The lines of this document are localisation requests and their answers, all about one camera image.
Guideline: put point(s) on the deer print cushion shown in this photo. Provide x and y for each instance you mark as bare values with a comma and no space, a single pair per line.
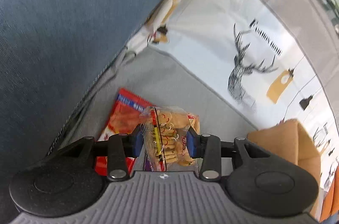
273,60

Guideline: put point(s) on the red snack bag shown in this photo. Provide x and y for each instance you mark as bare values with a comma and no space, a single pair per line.
121,117

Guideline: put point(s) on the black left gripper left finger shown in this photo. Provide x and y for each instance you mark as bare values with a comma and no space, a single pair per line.
74,177

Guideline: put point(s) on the cardboard box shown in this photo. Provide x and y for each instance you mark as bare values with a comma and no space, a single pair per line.
290,141

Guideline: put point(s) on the small biscuit bag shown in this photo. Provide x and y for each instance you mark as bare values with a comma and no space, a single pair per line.
165,138

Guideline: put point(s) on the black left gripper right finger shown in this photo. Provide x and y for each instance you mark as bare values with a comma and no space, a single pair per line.
255,179

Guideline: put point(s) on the purple wafer bar pack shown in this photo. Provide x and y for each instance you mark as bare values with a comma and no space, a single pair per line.
147,164

